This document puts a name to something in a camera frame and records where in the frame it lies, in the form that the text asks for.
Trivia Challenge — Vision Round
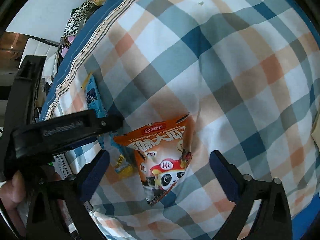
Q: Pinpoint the orange panda snack bag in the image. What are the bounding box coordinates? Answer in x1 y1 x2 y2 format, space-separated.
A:
114 114 194 206

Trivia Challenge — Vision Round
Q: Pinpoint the person's hand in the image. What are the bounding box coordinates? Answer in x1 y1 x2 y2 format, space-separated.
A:
0 164 62 235

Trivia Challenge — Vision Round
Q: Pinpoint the blue yellow snack tube pack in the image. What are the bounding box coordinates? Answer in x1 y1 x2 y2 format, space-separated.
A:
81 73 133 179

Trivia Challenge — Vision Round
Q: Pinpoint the white chair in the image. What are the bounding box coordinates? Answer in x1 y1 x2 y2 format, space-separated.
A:
19 37 58 85

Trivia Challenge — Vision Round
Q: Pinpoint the black white patterned bag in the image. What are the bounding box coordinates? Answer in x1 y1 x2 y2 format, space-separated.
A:
63 0 97 37

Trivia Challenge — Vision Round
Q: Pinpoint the brown cardboard piece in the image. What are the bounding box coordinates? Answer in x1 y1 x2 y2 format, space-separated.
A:
311 111 320 147

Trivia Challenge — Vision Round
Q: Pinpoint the blue mattress cover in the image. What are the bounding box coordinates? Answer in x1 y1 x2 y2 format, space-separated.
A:
40 0 137 121

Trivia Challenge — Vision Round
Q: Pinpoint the plaid checkered bed sheet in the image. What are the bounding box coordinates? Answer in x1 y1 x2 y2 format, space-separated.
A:
53 0 319 239

